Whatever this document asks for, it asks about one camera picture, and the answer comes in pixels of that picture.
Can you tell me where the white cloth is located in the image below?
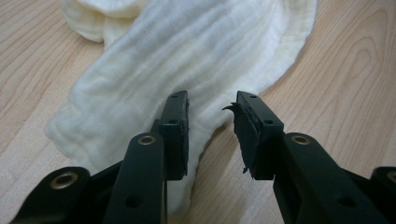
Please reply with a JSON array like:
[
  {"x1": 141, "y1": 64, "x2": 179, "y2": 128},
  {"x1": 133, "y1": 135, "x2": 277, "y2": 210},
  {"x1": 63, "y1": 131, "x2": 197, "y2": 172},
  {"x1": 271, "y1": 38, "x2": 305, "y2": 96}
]
[{"x1": 44, "y1": 0, "x2": 318, "y2": 217}]

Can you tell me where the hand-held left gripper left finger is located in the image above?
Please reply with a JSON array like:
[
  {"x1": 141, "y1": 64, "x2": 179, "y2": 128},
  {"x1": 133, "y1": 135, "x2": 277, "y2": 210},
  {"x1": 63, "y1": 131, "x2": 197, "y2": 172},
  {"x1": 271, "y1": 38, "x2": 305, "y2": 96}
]
[{"x1": 102, "y1": 90, "x2": 191, "y2": 224}]

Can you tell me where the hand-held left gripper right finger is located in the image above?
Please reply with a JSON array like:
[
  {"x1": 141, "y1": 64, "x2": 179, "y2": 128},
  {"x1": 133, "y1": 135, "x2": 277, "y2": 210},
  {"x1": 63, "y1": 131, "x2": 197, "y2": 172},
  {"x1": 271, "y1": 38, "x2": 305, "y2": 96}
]
[{"x1": 221, "y1": 90, "x2": 390, "y2": 224}]

